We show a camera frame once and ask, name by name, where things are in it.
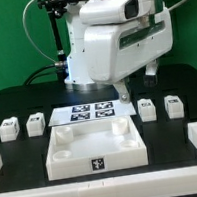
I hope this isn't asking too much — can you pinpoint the white front fence rail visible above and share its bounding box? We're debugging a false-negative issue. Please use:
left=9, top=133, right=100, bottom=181
left=0, top=166, right=197, bottom=197

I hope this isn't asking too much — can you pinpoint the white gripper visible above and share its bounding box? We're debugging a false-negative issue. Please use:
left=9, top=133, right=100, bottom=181
left=84, top=8, right=173, bottom=103

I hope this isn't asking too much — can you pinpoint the black cable bundle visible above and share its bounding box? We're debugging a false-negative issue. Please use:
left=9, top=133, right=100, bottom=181
left=22, top=60, right=70, bottom=86

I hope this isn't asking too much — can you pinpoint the grey cable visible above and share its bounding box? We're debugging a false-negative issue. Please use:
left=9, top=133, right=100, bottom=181
left=19, top=0, right=66, bottom=68

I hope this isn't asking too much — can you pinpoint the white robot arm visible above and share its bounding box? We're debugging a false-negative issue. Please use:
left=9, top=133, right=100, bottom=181
left=57, top=0, right=173, bottom=103

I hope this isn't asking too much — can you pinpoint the white square table top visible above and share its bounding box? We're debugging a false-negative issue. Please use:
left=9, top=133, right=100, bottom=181
left=46, top=116, right=148, bottom=180

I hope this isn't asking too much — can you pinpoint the AprilTag marker sheet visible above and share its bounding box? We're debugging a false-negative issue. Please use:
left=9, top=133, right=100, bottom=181
left=48, top=100, right=136, bottom=127

